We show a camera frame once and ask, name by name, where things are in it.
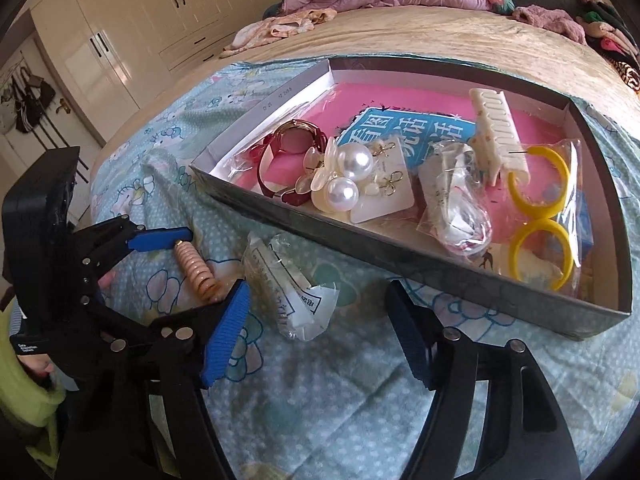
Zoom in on peach spiral hair tie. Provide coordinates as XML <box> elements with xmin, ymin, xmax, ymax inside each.
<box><xmin>171</xmin><ymin>239</ymin><xmax>227</xmax><ymax>305</ymax></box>

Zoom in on bagged white comb clip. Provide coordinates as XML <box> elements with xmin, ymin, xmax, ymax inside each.
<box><xmin>243</xmin><ymin>232</ymin><xmax>340</xmax><ymax>342</ymax></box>

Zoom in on bagged white hair accessory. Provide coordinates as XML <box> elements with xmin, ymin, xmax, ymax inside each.
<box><xmin>416</xmin><ymin>141</ymin><xmax>492</xmax><ymax>258</ymax></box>

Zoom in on yellow hoop earrings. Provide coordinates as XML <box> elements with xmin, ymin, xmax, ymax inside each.
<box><xmin>499</xmin><ymin>139</ymin><xmax>584</xmax><ymax>296</ymax></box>

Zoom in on earring card with studs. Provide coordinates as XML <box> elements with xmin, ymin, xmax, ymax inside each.
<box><xmin>349</xmin><ymin>136</ymin><xmax>414</xmax><ymax>224</ymax></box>

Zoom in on pearl flower earrings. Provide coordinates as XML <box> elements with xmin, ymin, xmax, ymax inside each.
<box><xmin>294</xmin><ymin>138</ymin><xmax>375</xmax><ymax>214</ymax></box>

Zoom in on white polka-dot hair claw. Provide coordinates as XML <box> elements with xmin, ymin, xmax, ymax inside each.
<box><xmin>469</xmin><ymin>88</ymin><xmax>530</xmax><ymax>188</ymax></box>

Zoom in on green sleeve forearm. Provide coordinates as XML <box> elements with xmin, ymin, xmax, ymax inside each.
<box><xmin>1</xmin><ymin>300</ymin><xmax>65</xmax><ymax>479</ymax></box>

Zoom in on person's left hand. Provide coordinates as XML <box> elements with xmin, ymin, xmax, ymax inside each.
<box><xmin>98</xmin><ymin>270</ymin><xmax>117</xmax><ymax>290</ymax></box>

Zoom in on Hello Kitty blue blanket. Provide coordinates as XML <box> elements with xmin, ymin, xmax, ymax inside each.
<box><xmin>91</xmin><ymin>61</ymin><xmax>639</xmax><ymax>479</ymax></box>

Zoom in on dark shallow cardboard box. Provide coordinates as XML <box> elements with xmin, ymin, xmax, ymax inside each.
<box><xmin>192</xmin><ymin>58</ymin><xmax>632</xmax><ymax>339</ymax></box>

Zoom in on hanging bags on door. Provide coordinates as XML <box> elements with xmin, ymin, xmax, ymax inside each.
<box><xmin>1</xmin><ymin>65</ymin><xmax>56</xmax><ymax>134</ymax></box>

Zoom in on small blue box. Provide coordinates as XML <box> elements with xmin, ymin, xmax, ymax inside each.
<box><xmin>554</xmin><ymin>185</ymin><xmax>594</xmax><ymax>263</ymax></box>

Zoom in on cream wardrobe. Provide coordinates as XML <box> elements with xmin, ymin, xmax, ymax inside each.
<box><xmin>30</xmin><ymin>0</ymin><xmax>279</xmax><ymax>140</ymax></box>

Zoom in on pink garment on bed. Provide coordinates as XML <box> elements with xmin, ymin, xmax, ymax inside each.
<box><xmin>219</xmin><ymin>9</ymin><xmax>337</xmax><ymax>58</ymax></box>

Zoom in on beige bedspread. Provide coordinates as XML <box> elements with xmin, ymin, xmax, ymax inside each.
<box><xmin>89</xmin><ymin>4</ymin><xmax>640</xmax><ymax>181</ymax></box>

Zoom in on mauve fuzzy garment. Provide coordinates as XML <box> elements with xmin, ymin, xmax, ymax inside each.
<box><xmin>511</xmin><ymin>4</ymin><xmax>586</xmax><ymax>46</ymax></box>

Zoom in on pile of clothes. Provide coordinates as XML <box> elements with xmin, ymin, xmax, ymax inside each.
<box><xmin>575</xmin><ymin>0</ymin><xmax>639</xmax><ymax>94</ymax></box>

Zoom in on red gold bracelet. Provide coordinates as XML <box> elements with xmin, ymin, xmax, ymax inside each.
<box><xmin>248</xmin><ymin>118</ymin><xmax>330</xmax><ymax>207</ymax></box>

